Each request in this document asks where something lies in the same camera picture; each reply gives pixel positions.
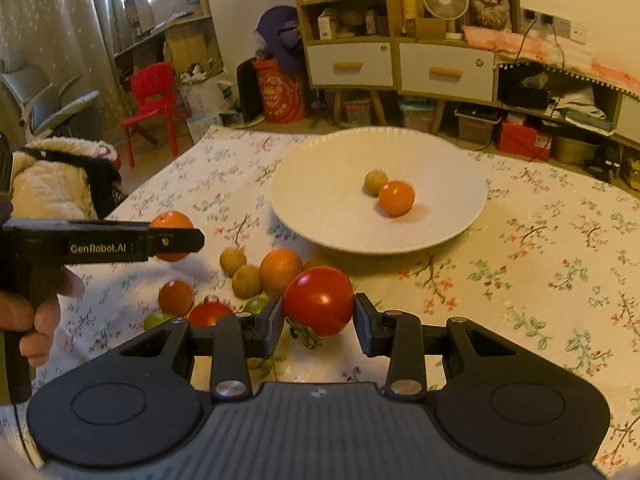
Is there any green tomato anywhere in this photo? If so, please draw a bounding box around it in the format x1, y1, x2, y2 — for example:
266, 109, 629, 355
243, 297, 269, 315
143, 311, 174, 330

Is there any small red tomato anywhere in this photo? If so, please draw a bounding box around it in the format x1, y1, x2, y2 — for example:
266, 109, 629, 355
189, 301, 234, 328

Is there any brown longan fruit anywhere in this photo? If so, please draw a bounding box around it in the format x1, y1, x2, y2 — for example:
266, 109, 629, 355
219, 247, 247, 278
231, 264, 262, 299

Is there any small orange tomato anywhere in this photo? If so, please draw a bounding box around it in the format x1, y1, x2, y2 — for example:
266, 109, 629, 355
157, 280, 193, 318

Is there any large red tomato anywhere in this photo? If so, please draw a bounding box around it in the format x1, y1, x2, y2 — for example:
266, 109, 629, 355
282, 266, 355, 338

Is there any large orange mandarin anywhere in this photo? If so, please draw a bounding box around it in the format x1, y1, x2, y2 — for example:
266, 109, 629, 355
259, 248, 304, 296

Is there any person's left hand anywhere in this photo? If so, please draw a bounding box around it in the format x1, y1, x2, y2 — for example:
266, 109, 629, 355
1, 266, 85, 367

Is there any white padded jacket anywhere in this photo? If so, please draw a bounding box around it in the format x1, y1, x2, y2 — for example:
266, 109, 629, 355
11, 136, 127, 220

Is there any orange fruit on plate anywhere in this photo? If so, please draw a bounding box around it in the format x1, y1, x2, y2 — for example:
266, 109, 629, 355
378, 181, 416, 217

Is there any grey office chair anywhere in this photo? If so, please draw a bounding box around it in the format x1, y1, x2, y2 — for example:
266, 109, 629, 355
1, 51, 100, 142

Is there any small brown fruit on plate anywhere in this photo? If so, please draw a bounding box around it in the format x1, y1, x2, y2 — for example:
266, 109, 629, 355
363, 169, 388, 196

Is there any red plastic chair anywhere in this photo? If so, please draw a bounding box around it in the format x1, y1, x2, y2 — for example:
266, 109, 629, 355
120, 62, 186, 168

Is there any white ribbed plate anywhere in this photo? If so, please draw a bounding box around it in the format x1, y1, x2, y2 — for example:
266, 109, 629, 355
270, 127, 487, 256

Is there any floral tablecloth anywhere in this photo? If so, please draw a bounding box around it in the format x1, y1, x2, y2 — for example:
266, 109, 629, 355
38, 129, 639, 479

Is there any orange printed bucket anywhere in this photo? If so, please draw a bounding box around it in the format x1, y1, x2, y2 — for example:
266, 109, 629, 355
252, 58, 309, 124

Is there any wooden bookshelf by window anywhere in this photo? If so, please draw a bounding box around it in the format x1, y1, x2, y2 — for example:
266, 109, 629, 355
115, 0, 224, 81

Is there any red storage box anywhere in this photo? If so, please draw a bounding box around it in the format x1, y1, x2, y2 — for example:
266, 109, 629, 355
498, 122, 552, 162

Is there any purple plush toy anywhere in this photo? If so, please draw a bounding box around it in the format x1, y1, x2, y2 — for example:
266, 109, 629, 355
256, 6, 304, 70

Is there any low cabinet white drawer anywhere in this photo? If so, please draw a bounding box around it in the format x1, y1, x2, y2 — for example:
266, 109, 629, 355
393, 38, 497, 104

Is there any wooden shelf cabinet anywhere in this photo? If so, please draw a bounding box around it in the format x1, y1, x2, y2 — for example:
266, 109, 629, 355
288, 0, 402, 91

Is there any pink cloth on sideboard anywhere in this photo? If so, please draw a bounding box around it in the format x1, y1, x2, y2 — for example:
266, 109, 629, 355
462, 25, 639, 101

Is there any white desk fan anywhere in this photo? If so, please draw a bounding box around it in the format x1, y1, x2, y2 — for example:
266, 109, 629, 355
423, 0, 469, 37

